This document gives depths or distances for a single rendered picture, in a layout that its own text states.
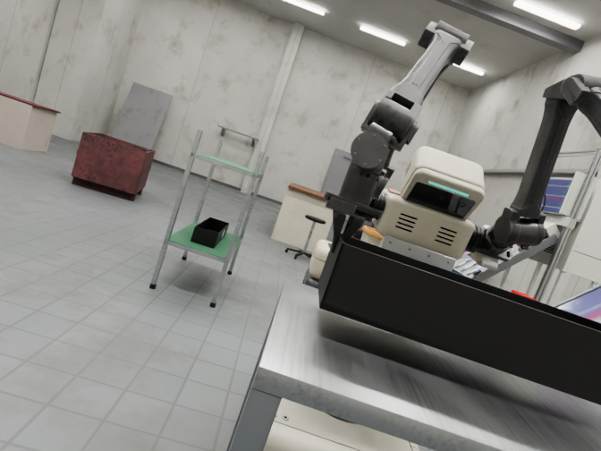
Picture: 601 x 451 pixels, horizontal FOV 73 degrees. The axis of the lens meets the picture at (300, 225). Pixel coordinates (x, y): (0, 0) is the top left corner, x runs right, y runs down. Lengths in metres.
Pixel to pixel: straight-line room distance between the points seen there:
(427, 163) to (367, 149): 0.58
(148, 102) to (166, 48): 1.69
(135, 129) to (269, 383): 12.11
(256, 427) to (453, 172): 0.89
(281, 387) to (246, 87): 12.30
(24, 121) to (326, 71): 8.17
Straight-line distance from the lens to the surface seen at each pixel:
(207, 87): 12.85
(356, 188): 0.69
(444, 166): 1.22
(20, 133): 7.77
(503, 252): 1.37
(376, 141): 0.63
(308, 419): 1.49
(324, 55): 12.91
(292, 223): 6.07
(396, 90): 0.76
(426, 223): 1.25
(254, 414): 0.55
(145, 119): 12.57
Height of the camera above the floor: 1.03
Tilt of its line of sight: 7 degrees down
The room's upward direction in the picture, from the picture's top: 19 degrees clockwise
